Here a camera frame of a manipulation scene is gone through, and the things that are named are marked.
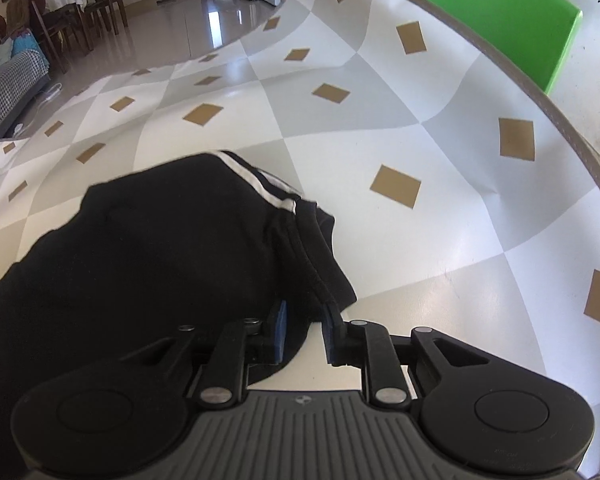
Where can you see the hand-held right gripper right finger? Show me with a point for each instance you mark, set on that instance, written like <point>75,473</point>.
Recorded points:
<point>332,332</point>

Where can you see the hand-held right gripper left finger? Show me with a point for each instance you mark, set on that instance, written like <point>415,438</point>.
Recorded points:
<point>280,330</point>

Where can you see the black t-shirt red lettering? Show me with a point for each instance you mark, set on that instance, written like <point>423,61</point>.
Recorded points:
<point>155,260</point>

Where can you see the checkered table cover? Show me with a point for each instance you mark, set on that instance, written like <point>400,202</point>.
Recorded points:
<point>430,235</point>

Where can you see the white power strip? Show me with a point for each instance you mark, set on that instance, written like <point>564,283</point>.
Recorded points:
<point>50,92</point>

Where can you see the green plastic chair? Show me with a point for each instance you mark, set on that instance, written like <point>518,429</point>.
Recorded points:
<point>480,10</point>

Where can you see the houndstooth sofa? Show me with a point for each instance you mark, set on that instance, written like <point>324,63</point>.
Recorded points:
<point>10,90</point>

